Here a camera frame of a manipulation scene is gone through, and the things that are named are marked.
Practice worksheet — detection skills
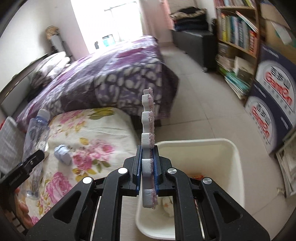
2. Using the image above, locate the pile of books on floor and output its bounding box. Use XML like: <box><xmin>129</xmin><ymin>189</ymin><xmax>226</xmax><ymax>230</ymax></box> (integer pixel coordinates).
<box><xmin>216</xmin><ymin>42</ymin><xmax>255</xmax><ymax>100</ymax></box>

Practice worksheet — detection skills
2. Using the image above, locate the floral printed cloth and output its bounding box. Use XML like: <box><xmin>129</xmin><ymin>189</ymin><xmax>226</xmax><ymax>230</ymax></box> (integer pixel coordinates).
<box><xmin>14</xmin><ymin>107</ymin><xmax>139</xmax><ymax>232</ymax></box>

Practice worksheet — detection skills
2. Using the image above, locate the dark blue water carton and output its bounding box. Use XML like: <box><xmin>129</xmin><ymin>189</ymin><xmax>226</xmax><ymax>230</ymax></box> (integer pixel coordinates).
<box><xmin>244</xmin><ymin>85</ymin><xmax>294</xmax><ymax>156</ymax></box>
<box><xmin>252</xmin><ymin>43</ymin><xmax>296</xmax><ymax>130</ymax></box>

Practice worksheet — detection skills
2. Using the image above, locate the blue and white crate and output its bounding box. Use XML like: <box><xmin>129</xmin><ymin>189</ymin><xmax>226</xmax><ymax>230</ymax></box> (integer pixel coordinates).
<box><xmin>102</xmin><ymin>34</ymin><xmax>114</xmax><ymax>46</ymax></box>

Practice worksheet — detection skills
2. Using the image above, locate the wooden bookshelf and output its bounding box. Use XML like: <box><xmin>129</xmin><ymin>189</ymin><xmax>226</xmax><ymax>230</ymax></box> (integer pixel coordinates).
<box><xmin>214</xmin><ymin>0</ymin><xmax>261</xmax><ymax>59</ymax></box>

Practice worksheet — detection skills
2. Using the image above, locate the stack of magazines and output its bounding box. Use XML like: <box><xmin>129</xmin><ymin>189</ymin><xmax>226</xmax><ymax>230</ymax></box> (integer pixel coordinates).
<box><xmin>275</xmin><ymin>139</ymin><xmax>296</xmax><ymax>198</ymax></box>

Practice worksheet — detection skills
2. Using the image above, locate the pink and white foam mat piece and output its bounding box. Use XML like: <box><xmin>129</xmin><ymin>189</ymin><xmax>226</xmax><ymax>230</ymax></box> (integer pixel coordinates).
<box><xmin>140</xmin><ymin>87</ymin><xmax>160</xmax><ymax>209</ymax></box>

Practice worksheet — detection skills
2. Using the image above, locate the bed with purple patterned cover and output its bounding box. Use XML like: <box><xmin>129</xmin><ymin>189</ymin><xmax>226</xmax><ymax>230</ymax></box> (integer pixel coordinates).
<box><xmin>15</xmin><ymin>35</ymin><xmax>179</xmax><ymax>121</ymax></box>

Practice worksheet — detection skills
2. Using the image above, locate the window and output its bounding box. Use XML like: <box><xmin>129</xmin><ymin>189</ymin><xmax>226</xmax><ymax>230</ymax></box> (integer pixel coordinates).
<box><xmin>69</xmin><ymin>0</ymin><xmax>144</xmax><ymax>55</ymax></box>

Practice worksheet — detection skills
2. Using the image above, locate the standing rack with plaid scarf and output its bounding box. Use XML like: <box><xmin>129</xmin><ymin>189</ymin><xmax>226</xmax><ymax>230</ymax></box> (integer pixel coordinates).
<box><xmin>45</xmin><ymin>26</ymin><xmax>74</xmax><ymax>63</ymax></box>

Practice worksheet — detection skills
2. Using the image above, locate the stack of folded blankets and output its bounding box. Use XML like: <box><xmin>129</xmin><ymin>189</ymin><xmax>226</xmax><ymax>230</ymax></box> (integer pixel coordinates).
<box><xmin>170</xmin><ymin>7</ymin><xmax>207</xmax><ymax>32</ymax></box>

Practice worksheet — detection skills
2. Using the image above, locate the white plastic bin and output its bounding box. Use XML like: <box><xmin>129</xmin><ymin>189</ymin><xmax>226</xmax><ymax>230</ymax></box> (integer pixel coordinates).
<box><xmin>135</xmin><ymin>138</ymin><xmax>245</xmax><ymax>240</ymax></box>

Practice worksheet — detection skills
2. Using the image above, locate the black bench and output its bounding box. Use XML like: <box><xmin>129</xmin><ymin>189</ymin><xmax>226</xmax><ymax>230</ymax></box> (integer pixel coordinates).
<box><xmin>172</xmin><ymin>30</ymin><xmax>219</xmax><ymax>73</ymax></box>

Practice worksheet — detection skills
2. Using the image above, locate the person's left hand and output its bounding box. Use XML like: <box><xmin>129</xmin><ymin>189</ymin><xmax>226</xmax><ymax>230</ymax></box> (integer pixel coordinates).
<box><xmin>15</xmin><ymin>187</ymin><xmax>33</xmax><ymax>230</ymax></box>

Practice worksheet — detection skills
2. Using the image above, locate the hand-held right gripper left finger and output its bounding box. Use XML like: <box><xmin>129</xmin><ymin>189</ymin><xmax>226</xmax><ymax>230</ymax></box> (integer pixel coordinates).
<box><xmin>25</xmin><ymin>146</ymin><xmax>142</xmax><ymax>241</ymax></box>

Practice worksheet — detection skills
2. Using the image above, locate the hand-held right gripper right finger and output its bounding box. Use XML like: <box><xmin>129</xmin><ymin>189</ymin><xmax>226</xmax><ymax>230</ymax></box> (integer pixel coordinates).
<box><xmin>153</xmin><ymin>145</ymin><xmax>271</xmax><ymax>241</ymax></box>

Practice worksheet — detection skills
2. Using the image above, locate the white curtain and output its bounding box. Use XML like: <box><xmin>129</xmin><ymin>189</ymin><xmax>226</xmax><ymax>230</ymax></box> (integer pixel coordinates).
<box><xmin>138</xmin><ymin>0</ymin><xmax>150</xmax><ymax>36</ymax></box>

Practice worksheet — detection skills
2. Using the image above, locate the row of tall slanted books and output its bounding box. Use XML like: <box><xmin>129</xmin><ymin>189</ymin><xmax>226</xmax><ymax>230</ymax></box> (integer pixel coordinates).
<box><xmin>215</xmin><ymin>0</ymin><xmax>255</xmax><ymax>7</ymax></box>

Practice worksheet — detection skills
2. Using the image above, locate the crumpled light blue cloth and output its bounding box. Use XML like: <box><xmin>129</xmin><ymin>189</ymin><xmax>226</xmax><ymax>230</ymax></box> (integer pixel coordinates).
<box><xmin>54</xmin><ymin>144</ymin><xmax>73</xmax><ymax>165</ymax></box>

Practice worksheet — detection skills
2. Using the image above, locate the dark wooden headboard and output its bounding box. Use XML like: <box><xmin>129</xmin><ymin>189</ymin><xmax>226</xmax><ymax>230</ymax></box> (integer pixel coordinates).
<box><xmin>0</xmin><ymin>53</ymin><xmax>49</xmax><ymax>103</ymax></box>

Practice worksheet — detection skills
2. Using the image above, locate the white grid-patterned cloth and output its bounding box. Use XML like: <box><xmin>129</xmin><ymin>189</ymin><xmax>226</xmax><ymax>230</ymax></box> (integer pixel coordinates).
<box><xmin>0</xmin><ymin>116</ymin><xmax>24</xmax><ymax>175</ymax></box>

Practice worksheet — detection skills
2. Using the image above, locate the brown cardboard box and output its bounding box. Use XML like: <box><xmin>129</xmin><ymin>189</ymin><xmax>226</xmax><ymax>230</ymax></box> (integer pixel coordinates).
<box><xmin>259</xmin><ymin>0</ymin><xmax>294</xmax><ymax>47</ymax></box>

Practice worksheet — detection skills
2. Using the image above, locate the pink cabinet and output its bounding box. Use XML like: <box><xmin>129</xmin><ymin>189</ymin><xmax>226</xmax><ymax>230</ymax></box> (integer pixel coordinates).
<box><xmin>159</xmin><ymin>0</ymin><xmax>176</xmax><ymax>30</ymax></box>

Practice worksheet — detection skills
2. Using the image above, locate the row of colourful upright books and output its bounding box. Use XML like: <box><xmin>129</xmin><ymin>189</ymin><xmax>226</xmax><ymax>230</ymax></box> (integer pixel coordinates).
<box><xmin>218</xmin><ymin>10</ymin><xmax>259</xmax><ymax>56</ymax></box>

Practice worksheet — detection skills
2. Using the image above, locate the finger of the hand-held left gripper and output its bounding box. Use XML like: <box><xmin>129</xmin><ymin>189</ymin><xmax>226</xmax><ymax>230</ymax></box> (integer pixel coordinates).
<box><xmin>21</xmin><ymin>150</ymin><xmax>45</xmax><ymax>173</ymax></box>

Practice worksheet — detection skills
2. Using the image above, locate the clear plastic water bottle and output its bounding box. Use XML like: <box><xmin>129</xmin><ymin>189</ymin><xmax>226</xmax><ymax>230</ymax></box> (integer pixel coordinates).
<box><xmin>23</xmin><ymin>108</ymin><xmax>51</xmax><ymax>200</ymax></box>

